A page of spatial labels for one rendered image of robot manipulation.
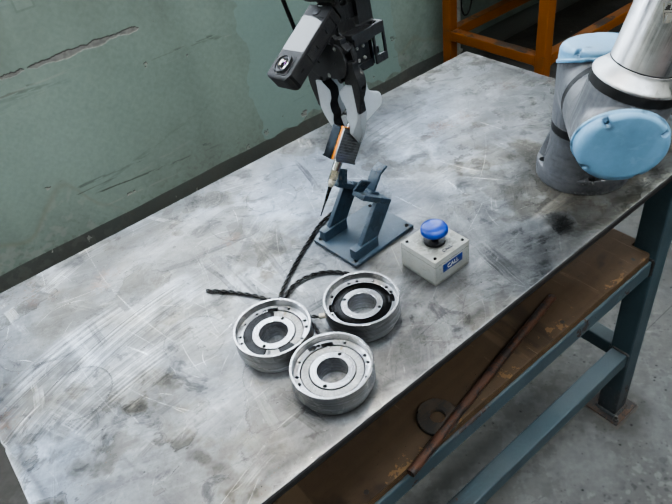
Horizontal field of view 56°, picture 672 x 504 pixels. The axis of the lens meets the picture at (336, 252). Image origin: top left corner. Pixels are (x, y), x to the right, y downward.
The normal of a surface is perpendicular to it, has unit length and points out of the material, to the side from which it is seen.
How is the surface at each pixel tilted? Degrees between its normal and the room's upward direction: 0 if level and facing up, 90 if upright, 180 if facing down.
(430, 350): 0
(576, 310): 0
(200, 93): 90
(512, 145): 0
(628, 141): 97
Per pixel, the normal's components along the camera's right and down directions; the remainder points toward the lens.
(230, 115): 0.63, 0.44
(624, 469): -0.13, -0.75
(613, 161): -0.15, 0.75
